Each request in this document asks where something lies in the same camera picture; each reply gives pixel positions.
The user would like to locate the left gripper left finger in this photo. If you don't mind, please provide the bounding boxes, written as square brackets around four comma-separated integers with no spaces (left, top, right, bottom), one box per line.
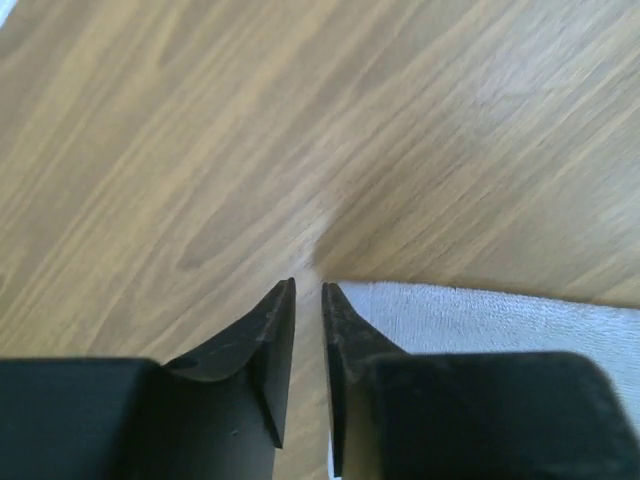
[1,279,296,479]

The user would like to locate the yellow green towel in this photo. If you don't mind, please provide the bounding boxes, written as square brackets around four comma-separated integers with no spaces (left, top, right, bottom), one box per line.
[337,283,639,440]

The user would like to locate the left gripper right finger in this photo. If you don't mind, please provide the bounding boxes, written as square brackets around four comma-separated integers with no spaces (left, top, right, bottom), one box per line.
[321,283,639,479]

